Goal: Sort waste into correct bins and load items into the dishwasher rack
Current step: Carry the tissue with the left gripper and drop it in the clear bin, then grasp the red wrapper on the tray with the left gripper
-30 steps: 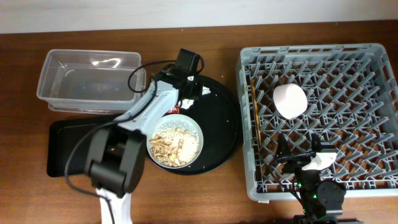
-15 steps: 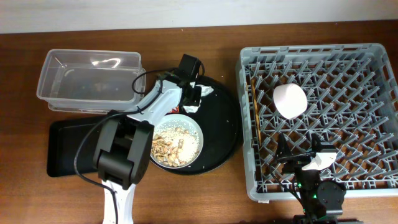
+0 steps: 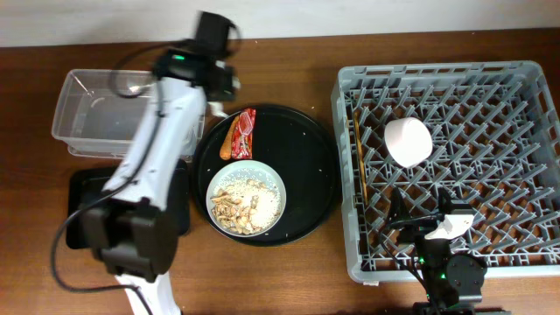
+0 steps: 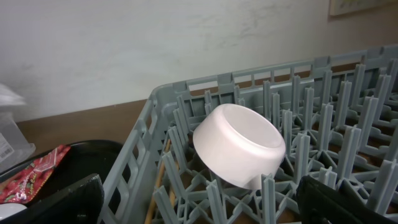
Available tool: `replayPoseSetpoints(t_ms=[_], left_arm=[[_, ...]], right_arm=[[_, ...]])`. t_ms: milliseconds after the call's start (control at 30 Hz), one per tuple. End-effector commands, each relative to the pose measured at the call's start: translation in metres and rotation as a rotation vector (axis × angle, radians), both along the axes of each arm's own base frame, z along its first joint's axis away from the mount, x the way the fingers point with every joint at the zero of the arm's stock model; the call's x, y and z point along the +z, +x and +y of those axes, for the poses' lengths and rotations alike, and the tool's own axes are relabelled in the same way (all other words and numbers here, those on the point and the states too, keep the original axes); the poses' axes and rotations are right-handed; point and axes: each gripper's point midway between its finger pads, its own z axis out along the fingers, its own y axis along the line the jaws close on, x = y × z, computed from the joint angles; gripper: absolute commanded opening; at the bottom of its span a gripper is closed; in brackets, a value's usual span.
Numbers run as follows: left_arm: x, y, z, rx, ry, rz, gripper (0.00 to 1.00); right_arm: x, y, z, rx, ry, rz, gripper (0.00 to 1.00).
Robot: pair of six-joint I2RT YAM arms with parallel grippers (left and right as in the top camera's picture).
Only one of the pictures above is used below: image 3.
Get clear plastic bin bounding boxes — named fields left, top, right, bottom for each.
left=52, top=69, right=151, bottom=159

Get round black tray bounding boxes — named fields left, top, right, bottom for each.
left=192, top=103, right=343, bottom=247

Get grey plate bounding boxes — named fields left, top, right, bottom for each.
left=205, top=160, right=287, bottom=238

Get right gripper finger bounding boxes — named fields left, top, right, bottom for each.
left=387, top=187, right=410, bottom=223
left=437, top=187, right=471, bottom=214

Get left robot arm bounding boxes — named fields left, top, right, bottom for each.
left=78, top=11, right=239, bottom=314

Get wooden chopstick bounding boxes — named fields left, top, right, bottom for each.
left=353, top=111, right=368, bottom=204

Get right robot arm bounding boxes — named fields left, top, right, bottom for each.
left=384, top=188, right=487, bottom=315

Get orange carrot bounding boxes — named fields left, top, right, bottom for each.
left=220, top=116, right=239, bottom=160

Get rice and peanut shells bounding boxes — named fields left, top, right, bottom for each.
left=210, top=178, right=281, bottom=236

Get white tissue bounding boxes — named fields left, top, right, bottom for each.
left=208, top=101, right=228, bottom=118

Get black rectangular tray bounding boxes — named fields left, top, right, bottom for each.
left=66, top=159, right=191, bottom=249

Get red snack wrapper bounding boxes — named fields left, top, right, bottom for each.
left=231, top=108, right=256, bottom=160

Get grey dishwasher rack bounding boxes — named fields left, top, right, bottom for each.
left=331, top=61, right=559, bottom=285

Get white bowl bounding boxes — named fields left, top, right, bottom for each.
left=384, top=117, right=433, bottom=168

